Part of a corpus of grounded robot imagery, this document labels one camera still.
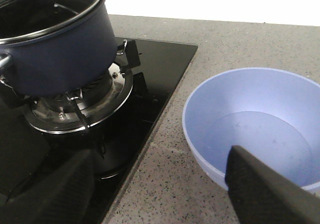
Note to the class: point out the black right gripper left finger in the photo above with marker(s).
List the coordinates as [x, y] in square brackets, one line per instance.
[62, 197]

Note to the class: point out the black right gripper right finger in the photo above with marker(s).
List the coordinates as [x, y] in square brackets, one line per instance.
[261, 195]

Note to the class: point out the light blue plastic bowl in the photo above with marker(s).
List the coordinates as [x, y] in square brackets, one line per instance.
[272, 113]

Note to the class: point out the dark blue cooking pot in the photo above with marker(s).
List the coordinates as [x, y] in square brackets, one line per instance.
[64, 60]

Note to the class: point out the black round gas burner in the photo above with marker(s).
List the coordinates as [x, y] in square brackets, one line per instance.
[85, 96]

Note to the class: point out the black glass gas cooktop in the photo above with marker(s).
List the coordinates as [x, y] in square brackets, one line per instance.
[28, 155]

